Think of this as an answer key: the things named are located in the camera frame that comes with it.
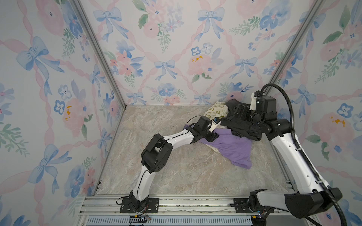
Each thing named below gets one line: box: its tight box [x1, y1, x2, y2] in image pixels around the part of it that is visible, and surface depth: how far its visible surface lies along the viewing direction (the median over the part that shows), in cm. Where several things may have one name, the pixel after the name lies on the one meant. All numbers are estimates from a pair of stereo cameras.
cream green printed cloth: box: [203, 101, 229, 121], surface depth 106 cm
